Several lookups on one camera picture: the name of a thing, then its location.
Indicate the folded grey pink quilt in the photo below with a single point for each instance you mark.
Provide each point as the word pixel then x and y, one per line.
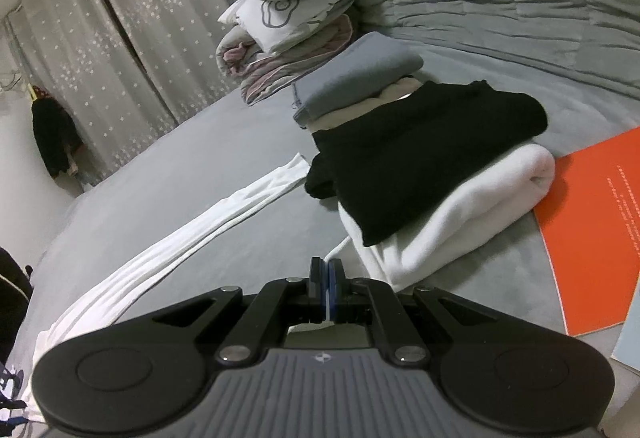
pixel 280 68

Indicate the folded white garment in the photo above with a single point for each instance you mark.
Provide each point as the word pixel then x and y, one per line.
pixel 475 213

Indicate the light blue book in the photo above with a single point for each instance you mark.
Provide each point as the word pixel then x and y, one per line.
pixel 630 353

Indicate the orange folder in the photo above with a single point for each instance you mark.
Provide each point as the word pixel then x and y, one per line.
pixel 595 238

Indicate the white flower-print pillow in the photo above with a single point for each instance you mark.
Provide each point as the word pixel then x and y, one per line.
pixel 280 18

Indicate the folded grey garment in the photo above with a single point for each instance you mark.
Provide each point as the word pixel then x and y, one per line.
pixel 350 78

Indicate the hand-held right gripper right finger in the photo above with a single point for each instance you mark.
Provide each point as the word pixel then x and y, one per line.
pixel 339 293

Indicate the black plush toy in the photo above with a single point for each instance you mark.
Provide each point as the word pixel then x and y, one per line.
pixel 12 288

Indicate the folded beige garment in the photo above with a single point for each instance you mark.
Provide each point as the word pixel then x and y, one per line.
pixel 360 110

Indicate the white t-shirt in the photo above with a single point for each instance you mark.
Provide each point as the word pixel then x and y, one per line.
pixel 150 263

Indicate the folded black garment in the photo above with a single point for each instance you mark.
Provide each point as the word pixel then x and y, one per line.
pixel 425 158

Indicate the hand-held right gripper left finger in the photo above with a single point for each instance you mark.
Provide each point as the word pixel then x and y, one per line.
pixel 315 293

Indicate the black hanging jacket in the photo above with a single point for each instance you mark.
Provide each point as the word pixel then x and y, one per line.
pixel 52 133

